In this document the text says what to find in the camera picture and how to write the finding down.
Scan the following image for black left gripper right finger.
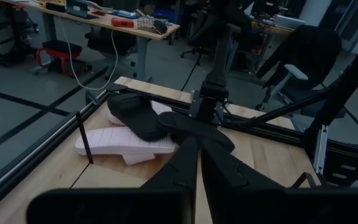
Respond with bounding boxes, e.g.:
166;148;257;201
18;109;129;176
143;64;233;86
200;138;286;224

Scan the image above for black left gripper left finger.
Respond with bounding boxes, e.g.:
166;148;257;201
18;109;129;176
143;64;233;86
140;136;201;224

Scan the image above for black slide sandal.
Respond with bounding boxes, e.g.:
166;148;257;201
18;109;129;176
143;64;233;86
106;92;169;142
157;111;236;154

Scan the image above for pink slide sandal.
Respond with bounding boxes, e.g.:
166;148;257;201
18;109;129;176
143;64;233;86
107;100;174;127
75;126;177;166

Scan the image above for small black clamp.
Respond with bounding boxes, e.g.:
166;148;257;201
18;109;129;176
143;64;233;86
85;89;101;106

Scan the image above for black office chair grey armrest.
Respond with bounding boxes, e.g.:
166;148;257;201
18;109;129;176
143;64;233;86
255;24;347;119

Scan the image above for wooden desk with equipment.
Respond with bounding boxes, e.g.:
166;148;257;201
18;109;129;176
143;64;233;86
250;14;307;37

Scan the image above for red box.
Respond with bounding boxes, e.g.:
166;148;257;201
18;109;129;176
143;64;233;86
110;17;135;29

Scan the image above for red and black stool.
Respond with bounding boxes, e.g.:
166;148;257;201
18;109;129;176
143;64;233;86
35;39;93;78

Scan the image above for wooden desk grey legs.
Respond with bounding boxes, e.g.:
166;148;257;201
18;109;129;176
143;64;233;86
0;0;181;82

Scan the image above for white box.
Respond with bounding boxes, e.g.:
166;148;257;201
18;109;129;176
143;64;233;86
273;14;306;30

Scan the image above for black aluminium table frame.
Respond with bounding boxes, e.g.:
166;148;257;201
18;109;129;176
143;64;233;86
0;24;358;218

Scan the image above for wooden shelf black metal frame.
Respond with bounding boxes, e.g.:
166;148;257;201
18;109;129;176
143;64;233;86
70;111;319;224

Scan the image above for long white cable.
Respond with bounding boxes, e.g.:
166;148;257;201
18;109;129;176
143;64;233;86
59;18;119;91

